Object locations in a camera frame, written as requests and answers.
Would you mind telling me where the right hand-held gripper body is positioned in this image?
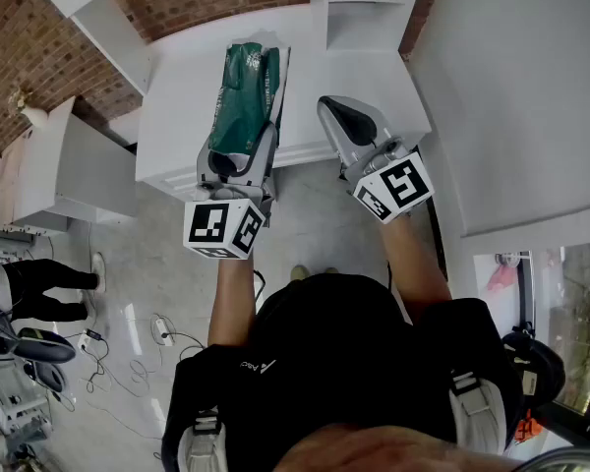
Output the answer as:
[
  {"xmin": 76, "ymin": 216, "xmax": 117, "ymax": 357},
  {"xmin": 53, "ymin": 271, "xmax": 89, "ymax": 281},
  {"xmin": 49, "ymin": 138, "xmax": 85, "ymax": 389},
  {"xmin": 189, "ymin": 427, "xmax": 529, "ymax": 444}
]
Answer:
[{"xmin": 339, "ymin": 137, "xmax": 435, "ymax": 224}]

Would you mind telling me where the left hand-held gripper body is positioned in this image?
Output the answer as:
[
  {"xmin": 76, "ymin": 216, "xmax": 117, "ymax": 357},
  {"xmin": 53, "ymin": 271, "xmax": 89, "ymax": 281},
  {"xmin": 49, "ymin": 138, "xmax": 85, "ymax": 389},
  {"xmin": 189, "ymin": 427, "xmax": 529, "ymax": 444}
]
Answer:
[{"xmin": 183, "ymin": 174, "xmax": 277, "ymax": 261}]

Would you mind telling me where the green packet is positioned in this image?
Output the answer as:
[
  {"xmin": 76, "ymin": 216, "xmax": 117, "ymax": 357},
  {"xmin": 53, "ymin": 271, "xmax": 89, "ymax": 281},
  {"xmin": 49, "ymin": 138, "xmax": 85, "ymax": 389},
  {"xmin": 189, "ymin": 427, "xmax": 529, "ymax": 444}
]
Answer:
[{"xmin": 206, "ymin": 41, "xmax": 292, "ymax": 157}]

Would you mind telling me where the person's right forearm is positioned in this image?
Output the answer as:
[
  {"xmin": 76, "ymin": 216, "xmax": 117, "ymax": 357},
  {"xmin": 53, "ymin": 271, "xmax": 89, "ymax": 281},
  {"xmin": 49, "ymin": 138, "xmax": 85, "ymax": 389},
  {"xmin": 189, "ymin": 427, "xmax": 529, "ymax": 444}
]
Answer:
[{"xmin": 377, "ymin": 212, "xmax": 453, "ymax": 325}]

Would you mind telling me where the person's left forearm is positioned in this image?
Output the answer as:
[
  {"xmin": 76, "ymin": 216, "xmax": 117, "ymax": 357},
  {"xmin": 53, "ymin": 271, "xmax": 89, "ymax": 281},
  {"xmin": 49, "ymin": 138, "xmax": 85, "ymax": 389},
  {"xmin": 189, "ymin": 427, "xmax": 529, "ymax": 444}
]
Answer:
[{"xmin": 206, "ymin": 257, "xmax": 258, "ymax": 349}]

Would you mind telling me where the white table top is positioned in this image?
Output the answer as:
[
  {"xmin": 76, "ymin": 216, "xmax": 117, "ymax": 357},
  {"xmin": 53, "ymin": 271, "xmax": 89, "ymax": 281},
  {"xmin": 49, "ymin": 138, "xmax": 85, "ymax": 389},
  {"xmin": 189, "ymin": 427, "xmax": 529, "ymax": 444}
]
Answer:
[{"xmin": 135, "ymin": 2, "xmax": 434, "ymax": 201}]

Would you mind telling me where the white side cabinet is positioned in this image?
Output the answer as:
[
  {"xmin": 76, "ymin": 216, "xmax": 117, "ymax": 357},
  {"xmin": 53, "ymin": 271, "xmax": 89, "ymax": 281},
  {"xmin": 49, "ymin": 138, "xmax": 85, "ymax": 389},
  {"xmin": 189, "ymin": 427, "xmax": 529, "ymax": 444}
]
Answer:
[{"xmin": 0, "ymin": 96, "xmax": 140, "ymax": 238}]

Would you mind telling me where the pink cloth item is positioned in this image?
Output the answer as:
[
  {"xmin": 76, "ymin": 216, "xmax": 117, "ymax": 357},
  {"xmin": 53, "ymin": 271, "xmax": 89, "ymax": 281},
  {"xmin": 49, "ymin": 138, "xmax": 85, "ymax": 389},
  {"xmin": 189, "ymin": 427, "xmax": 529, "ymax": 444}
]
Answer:
[{"xmin": 486, "ymin": 262, "xmax": 518, "ymax": 292}]

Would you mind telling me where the person's black shirt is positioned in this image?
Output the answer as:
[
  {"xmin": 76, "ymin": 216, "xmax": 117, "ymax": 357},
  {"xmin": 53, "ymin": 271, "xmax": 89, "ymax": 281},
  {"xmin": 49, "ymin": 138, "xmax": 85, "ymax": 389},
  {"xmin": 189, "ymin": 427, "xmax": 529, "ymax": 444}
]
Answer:
[{"xmin": 160, "ymin": 272, "xmax": 522, "ymax": 472}]

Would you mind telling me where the white vase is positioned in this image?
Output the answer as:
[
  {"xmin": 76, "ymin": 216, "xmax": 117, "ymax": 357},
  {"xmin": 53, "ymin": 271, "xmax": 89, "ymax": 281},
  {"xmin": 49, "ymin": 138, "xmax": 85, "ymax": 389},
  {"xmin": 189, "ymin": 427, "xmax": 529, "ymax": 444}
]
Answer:
[{"xmin": 19, "ymin": 104, "xmax": 50, "ymax": 130}]

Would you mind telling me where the dried flower bunch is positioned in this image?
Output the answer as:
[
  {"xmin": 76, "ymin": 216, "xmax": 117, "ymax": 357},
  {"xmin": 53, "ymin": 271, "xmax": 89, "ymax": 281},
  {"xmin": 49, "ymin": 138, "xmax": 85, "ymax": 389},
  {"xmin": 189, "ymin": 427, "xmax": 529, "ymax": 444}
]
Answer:
[{"xmin": 7, "ymin": 86, "xmax": 33, "ymax": 117}]

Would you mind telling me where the window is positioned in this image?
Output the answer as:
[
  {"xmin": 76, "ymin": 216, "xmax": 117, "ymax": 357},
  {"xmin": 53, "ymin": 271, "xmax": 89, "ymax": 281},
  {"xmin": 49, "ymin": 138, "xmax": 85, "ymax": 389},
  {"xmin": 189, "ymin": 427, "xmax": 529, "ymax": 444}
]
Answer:
[{"xmin": 471, "ymin": 241, "xmax": 590, "ymax": 432}]

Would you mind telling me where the black round bag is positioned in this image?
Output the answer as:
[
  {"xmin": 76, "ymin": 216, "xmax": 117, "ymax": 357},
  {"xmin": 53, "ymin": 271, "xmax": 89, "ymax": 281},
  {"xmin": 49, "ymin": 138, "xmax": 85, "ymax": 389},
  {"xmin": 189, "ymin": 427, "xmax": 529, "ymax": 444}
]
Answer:
[{"xmin": 501, "ymin": 329, "xmax": 567, "ymax": 405}]

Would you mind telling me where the person's head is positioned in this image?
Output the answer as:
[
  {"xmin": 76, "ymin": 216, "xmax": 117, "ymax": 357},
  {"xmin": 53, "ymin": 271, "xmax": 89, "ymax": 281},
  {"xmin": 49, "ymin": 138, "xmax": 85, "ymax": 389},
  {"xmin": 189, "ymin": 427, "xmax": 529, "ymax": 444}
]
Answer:
[{"xmin": 274, "ymin": 423, "xmax": 522, "ymax": 472}]

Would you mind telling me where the orange item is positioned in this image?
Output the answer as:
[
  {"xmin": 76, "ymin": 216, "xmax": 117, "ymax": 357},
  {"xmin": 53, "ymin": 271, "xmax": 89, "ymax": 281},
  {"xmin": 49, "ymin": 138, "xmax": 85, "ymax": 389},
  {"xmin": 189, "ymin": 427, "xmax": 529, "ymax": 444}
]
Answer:
[{"xmin": 513, "ymin": 409, "xmax": 545, "ymax": 444}]

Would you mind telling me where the white metal rack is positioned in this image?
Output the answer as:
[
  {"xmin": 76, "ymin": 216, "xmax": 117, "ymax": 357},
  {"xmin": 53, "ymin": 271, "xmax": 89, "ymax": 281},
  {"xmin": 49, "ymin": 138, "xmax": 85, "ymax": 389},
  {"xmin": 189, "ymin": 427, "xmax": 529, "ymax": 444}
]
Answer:
[{"xmin": 0, "ymin": 351, "xmax": 54, "ymax": 440}]

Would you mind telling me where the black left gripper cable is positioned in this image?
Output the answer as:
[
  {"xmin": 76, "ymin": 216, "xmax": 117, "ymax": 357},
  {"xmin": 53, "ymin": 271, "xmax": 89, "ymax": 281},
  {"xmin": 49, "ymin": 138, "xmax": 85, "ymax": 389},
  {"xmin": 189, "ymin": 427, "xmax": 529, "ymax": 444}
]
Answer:
[{"xmin": 252, "ymin": 268, "xmax": 267, "ymax": 315}]

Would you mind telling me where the black floor cable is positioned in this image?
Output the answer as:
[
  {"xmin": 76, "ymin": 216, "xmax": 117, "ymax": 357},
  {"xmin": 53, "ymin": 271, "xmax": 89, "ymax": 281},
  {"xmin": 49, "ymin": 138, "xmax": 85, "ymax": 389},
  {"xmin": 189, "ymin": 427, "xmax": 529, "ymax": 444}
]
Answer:
[{"xmin": 84, "ymin": 334, "xmax": 164, "ymax": 398}]

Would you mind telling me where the grey left backpack strap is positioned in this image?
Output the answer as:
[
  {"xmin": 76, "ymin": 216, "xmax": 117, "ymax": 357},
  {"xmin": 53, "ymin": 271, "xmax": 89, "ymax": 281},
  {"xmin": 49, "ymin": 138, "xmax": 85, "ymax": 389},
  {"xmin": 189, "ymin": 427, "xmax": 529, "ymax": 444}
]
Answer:
[{"xmin": 176, "ymin": 405, "xmax": 230, "ymax": 472}]

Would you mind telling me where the grey backpack strap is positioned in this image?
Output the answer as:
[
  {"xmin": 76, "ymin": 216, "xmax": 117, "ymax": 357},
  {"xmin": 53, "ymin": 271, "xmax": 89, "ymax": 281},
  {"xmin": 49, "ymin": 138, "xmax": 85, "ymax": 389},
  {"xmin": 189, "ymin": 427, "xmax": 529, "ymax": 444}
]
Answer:
[
  {"xmin": 176, "ymin": 405, "xmax": 230, "ymax": 472},
  {"xmin": 446, "ymin": 371, "xmax": 508, "ymax": 456}
]

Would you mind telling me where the grey right backpack strap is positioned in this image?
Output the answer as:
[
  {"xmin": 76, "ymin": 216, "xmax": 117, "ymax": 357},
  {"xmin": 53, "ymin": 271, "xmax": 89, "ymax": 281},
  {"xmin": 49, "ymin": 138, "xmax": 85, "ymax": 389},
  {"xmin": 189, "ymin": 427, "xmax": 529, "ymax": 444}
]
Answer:
[{"xmin": 446, "ymin": 371, "xmax": 508, "ymax": 456}]

